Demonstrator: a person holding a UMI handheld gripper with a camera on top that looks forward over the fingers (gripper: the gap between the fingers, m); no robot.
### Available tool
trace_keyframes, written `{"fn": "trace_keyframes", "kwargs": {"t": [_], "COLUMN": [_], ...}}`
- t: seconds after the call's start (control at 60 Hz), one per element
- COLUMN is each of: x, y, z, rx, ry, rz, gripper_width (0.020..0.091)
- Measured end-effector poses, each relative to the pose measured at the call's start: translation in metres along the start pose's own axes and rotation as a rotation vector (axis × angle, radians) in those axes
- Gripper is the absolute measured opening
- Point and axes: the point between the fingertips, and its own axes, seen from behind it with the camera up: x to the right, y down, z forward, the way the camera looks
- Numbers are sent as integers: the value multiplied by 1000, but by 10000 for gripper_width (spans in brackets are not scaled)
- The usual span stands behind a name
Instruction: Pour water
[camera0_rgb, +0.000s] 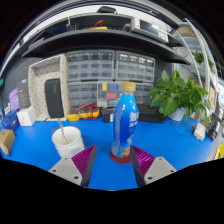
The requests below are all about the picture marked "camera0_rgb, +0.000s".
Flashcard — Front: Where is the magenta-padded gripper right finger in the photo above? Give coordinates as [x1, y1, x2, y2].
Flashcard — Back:
[129, 144, 178, 188]

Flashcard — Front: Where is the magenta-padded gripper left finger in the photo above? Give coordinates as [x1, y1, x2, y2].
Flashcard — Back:
[48, 144, 98, 188]

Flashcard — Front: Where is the blue drink bottle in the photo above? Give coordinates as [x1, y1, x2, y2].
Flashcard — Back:
[110, 81, 140, 159]

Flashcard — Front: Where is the thin grey stirring stick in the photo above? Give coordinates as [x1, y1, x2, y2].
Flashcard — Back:
[57, 119, 71, 145]

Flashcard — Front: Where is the flat round red coaster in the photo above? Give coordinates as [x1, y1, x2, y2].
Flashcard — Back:
[109, 149, 133, 165]

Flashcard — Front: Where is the flat black case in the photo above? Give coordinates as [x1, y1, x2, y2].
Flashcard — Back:
[137, 103, 168, 124]

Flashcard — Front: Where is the small white adapter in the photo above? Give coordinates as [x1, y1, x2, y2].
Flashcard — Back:
[193, 122, 207, 142]

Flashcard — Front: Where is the yellow multimeter with red leads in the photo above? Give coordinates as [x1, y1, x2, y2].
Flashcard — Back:
[66, 102, 101, 122]

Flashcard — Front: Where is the brown cardboard box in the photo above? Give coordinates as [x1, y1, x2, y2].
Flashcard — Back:
[0, 128, 17, 156]

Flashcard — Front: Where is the small white box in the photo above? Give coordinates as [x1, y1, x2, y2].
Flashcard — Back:
[16, 105, 37, 127]

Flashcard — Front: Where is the black box with white label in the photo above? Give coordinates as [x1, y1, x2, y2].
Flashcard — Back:
[100, 107, 116, 124]

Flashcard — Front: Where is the black rectangular speaker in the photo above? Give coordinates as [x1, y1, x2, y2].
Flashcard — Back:
[44, 78, 65, 119]

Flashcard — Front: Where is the blue printed carton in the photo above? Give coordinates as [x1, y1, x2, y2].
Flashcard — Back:
[2, 108, 20, 133]

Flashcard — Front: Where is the green potted plant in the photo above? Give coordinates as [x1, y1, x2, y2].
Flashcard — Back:
[148, 69, 212, 123]

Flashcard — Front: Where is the dark grey upright box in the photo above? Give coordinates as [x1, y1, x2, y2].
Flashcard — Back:
[17, 78, 32, 110]

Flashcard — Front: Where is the clear organizer with coloured parts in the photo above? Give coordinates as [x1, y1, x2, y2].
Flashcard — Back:
[97, 82, 125, 108]

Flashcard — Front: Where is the purple plastic bag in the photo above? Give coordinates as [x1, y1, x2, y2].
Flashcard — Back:
[8, 87, 21, 112]

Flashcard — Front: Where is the beige pegboard tray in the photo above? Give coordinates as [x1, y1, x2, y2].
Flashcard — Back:
[27, 54, 70, 122]

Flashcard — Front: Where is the grey small-parts drawer cabinet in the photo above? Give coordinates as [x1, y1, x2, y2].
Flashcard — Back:
[66, 49, 156, 113]

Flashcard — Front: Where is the white shelving unit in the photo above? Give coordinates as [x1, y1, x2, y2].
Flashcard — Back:
[176, 18, 221, 118]

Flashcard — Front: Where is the grey oscilloscope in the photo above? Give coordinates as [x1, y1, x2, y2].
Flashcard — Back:
[130, 17, 169, 43]

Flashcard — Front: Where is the white mug with brown handle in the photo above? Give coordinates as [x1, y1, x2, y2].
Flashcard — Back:
[51, 125, 86, 159]

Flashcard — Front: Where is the dark wall shelf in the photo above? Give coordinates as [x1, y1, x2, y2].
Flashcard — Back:
[21, 28, 193, 66]

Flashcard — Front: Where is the yellow tool with red cable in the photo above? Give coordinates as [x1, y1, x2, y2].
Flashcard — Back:
[83, 19, 109, 32]

